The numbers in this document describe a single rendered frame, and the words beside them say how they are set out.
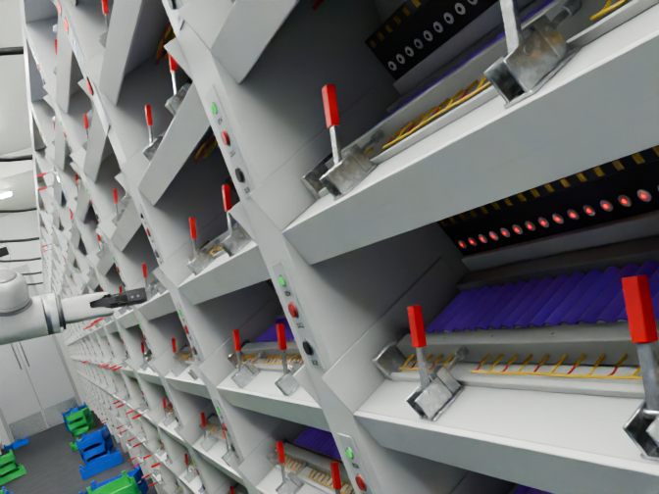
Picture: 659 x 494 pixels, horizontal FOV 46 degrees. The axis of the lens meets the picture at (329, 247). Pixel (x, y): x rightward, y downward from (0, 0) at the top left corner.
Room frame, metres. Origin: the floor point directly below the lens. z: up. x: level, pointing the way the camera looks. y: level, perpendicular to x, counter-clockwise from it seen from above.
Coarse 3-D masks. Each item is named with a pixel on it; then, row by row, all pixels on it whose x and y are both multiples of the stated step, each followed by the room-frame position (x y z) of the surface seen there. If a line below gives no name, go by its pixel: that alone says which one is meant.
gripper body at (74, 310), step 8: (80, 296) 1.59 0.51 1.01; (88, 296) 1.59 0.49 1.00; (96, 296) 1.60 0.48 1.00; (64, 304) 1.58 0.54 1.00; (72, 304) 1.58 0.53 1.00; (80, 304) 1.59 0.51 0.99; (88, 304) 1.59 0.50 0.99; (64, 312) 1.58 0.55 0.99; (72, 312) 1.58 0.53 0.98; (80, 312) 1.58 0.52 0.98; (88, 312) 1.59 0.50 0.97; (96, 312) 1.59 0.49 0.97; (104, 312) 1.60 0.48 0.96; (112, 312) 1.61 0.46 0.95; (64, 320) 1.59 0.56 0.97; (72, 320) 1.58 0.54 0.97; (80, 320) 1.59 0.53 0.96; (88, 320) 1.62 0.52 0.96; (64, 328) 1.60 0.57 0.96
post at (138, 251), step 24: (48, 24) 2.13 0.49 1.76; (48, 48) 2.12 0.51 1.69; (48, 72) 2.11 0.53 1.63; (72, 96) 2.12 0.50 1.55; (72, 120) 2.11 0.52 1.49; (72, 144) 2.12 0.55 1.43; (96, 192) 2.11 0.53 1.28; (120, 192) 2.13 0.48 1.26; (144, 240) 2.14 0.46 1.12; (120, 264) 2.11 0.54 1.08; (168, 336) 2.12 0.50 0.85; (168, 384) 2.11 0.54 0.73; (192, 408) 2.12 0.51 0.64; (216, 480) 2.11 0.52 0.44
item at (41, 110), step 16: (32, 112) 2.83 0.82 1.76; (48, 112) 2.77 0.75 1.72; (48, 128) 2.77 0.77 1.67; (48, 144) 2.76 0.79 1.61; (64, 176) 2.76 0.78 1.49; (80, 224) 2.76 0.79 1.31; (96, 224) 2.78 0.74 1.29; (96, 240) 2.77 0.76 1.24; (96, 272) 2.81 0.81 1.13; (112, 272) 2.77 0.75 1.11; (112, 288) 2.77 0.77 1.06; (128, 336) 2.76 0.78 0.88; (128, 352) 2.77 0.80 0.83; (144, 384) 2.76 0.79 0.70; (160, 400) 2.77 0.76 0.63; (160, 432) 2.78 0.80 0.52; (176, 448) 2.77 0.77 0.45
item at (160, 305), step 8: (152, 272) 2.13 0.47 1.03; (160, 272) 1.54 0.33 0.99; (144, 280) 2.12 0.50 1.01; (152, 280) 2.12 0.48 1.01; (160, 280) 1.54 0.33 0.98; (168, 288) 1.54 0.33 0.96; (160, 296) 1.67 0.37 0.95; (168, 296) 1.59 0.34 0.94; (144, 304) 1.94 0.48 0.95; (152, 304) 1.84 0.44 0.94; (160, 304) 1.74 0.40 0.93; (168, 304) 1.66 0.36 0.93; (144, 312) 2.04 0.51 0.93; (152, 312) 1.93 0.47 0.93; (160, 312) 1.83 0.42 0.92; (168, 312) 1.74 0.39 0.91
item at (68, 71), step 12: (60, 24) 1.60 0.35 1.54; (60, 36) 1.66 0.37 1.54; (60, 48) 1.72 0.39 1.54; (72, 48) 1.66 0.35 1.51; (60, 60) 1.79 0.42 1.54; (72, 60) 1.73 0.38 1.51; (60, 72) 1.86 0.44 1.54; (72, 72) 1.93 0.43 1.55; (48, 84) 2.10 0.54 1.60; (60, 84) 1.94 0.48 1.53; (72, 84) 2.03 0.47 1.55; (60, 96) 2.03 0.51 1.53
